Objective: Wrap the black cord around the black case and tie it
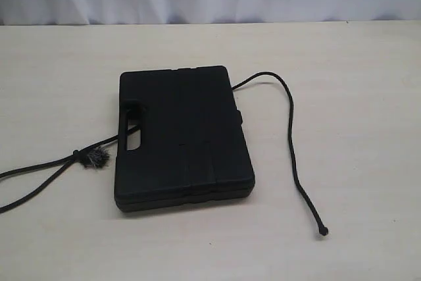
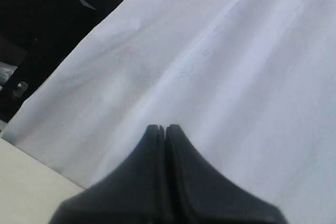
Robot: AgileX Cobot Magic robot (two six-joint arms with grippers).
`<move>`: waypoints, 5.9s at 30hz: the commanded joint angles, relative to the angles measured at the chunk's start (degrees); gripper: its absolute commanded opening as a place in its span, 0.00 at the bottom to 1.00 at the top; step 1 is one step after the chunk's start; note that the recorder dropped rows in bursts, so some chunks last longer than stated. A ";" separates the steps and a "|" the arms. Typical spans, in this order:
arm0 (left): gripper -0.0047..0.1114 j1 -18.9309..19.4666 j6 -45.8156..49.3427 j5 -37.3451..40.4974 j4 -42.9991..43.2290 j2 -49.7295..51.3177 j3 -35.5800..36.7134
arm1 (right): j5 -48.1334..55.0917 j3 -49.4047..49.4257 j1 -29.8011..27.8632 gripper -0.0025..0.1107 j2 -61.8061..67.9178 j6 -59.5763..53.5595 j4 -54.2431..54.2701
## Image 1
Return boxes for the black braided frayed cord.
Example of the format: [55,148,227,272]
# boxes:
[0,70,330,215]

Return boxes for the black plastic carrying case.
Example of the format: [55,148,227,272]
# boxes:
[114,66,255,213]

